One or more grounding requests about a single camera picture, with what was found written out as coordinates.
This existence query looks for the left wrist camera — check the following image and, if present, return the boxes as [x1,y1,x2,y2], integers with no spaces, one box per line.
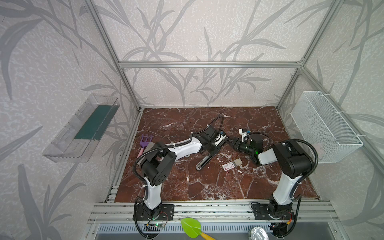
[215,131,227,146]

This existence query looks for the black stapler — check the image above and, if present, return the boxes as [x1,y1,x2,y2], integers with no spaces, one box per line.
[196,149,220,171]

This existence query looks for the silver foil roll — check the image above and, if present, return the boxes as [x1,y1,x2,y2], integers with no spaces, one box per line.
[248,227,269,240]

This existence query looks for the clear plastic wall bin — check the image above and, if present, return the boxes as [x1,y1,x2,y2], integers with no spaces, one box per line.
[43,94,120,163]

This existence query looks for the white wire mesh basket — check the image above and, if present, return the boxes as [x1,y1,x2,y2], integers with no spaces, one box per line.
[291,91,364,164]

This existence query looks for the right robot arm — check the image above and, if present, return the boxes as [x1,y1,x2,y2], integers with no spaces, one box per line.
[227,132,319,220]

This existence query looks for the aluminium front rail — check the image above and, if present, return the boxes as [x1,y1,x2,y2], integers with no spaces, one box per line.
[88,199,340,224]

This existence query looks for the grey pad under tool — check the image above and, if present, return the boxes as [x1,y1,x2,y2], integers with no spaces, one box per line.
[141,142,156,159]

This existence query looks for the red white staple box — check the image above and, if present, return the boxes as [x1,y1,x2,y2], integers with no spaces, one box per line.
[222,159,243,172]

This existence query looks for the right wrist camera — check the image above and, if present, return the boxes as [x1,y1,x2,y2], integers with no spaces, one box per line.
[239,129,251,143]

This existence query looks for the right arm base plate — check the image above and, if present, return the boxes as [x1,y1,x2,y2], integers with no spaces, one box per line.
[251,202,295,221]

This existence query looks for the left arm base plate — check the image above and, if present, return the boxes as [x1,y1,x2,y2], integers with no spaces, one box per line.
[133,204,175,221]

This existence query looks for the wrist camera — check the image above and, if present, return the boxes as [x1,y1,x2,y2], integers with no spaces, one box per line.
[215,131,227,146]
[239,129,251,143]

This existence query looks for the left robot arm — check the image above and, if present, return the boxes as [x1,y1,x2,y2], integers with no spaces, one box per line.
[133,126,227,221]

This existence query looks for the green plastic scoop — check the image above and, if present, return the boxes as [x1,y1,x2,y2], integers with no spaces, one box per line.
[181,218,215,240]

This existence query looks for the purple plastic tool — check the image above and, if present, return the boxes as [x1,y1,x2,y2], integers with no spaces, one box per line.
[137,135,153,158]

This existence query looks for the pink object in basket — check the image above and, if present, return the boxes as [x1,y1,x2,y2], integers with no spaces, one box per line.
[313,143,325,158]

